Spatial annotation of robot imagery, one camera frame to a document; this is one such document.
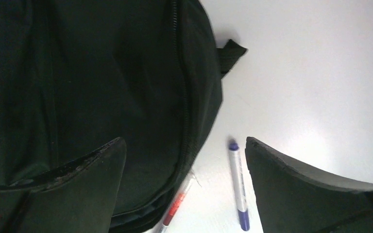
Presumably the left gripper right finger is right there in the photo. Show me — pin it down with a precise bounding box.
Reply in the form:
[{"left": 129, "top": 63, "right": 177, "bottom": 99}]
[{"left": 245, "top": 137, "right": 373, "bottom": 233}]

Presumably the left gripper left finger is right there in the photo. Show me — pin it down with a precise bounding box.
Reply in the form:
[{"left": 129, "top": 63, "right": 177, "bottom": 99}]
[{"left": 0, "top": 138, "right": 126, "bottom": 233}]

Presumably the black backpack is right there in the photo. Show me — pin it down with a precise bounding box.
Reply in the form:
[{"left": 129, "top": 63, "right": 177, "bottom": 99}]
[{"left": 0, "top": 0, "right": 247, "bottom": 233}]

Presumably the purple marker pen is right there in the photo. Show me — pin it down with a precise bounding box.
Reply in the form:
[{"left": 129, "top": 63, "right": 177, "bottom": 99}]
[{"left": 228, "top": 139, "right": 250, "bottom": 231}]

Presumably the red marker pen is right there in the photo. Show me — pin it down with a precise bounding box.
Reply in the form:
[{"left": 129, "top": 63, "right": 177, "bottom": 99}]
[{"left": 156, "top": 171, "right": 196, "bottom": 233}]

